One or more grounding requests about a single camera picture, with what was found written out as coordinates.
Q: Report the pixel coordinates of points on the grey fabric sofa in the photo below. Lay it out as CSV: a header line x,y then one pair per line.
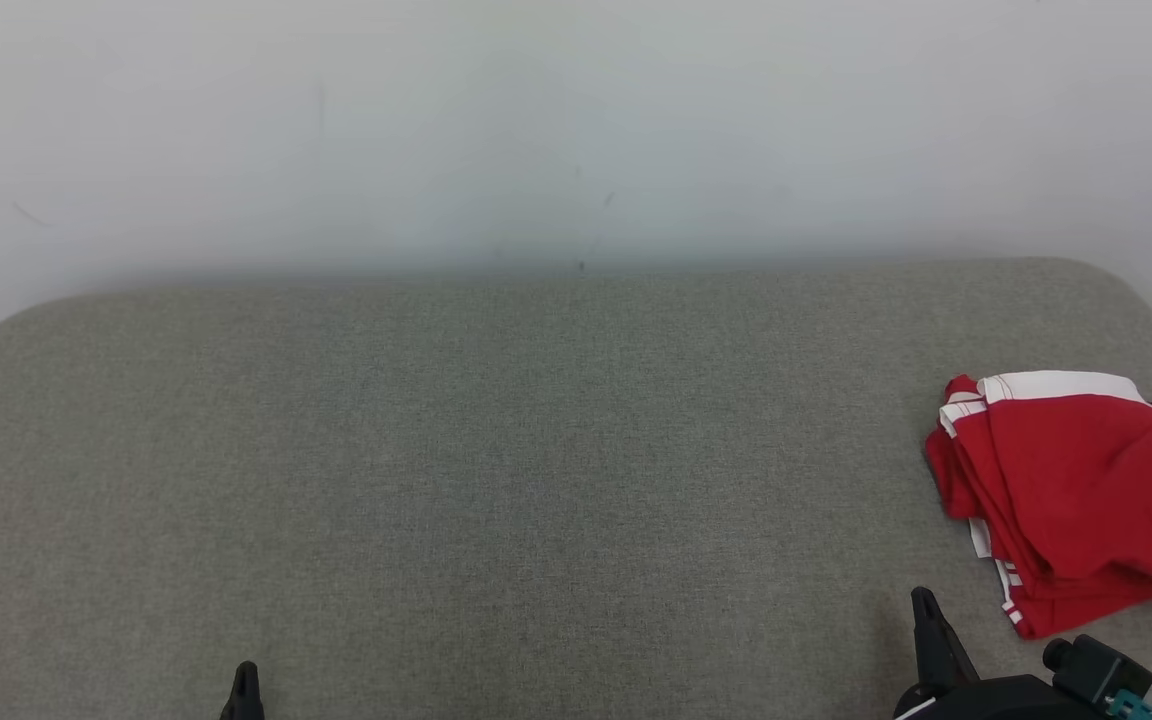
x,y
436,450

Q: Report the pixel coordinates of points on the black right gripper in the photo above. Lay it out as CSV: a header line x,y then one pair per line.
x,y
996,700

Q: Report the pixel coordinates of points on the red shorts with white stripe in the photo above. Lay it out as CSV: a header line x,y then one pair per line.
x,y
1076,480

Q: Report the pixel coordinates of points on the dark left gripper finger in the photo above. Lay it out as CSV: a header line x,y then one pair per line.
x,y
244,695

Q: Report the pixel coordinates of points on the red white basketball jersey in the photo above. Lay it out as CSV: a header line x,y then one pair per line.
x,y
1066,612

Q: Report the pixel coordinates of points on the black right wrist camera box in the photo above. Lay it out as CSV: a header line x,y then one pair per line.
x,y
1101,665

